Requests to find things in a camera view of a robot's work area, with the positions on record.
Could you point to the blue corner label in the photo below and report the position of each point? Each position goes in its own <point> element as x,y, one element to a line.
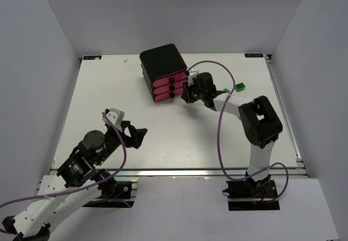
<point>92,57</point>
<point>253,55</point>

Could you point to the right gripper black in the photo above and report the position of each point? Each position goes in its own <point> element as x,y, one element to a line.
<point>189,92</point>

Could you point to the left blue corner label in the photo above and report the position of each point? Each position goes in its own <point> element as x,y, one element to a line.
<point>92,57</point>

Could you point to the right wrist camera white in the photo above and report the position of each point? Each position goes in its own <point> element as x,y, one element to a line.
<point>191,74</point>

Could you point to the black drawer cabinet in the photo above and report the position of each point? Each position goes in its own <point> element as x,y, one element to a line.
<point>160,62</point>

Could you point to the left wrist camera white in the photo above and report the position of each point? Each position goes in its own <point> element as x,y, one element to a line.
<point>113,117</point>

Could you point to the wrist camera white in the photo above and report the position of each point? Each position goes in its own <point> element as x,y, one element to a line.
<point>113,117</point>
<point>191,74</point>

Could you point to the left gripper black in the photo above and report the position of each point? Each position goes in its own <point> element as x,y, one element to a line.
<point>128,135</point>

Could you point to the green square lego brick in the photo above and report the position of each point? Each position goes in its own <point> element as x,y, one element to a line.
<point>239,87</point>

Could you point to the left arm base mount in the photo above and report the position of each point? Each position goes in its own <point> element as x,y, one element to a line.
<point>115,194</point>

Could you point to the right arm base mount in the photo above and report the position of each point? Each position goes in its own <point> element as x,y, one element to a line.
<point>242,197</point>

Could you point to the pink top drawer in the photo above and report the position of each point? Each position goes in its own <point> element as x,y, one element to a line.
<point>169,79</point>

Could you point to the pink bottom drawer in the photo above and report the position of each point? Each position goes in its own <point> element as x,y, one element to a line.
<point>168,94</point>

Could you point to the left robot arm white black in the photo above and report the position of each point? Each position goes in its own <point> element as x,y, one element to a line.
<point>76,183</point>

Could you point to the right blue corner label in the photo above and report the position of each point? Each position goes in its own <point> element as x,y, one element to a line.
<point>253,55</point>

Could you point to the aluminium front rail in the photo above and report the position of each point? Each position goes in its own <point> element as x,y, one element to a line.
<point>276,171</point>

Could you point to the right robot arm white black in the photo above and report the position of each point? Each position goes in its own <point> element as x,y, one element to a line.
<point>261,126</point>

